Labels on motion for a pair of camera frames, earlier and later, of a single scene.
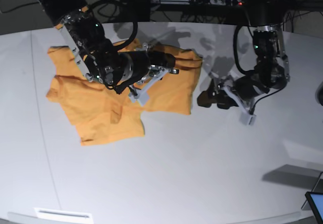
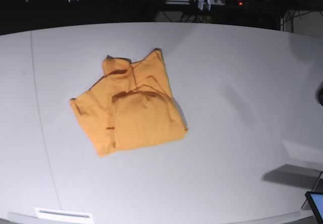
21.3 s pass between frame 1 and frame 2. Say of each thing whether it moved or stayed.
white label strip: stayed
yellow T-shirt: moved
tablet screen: stayed
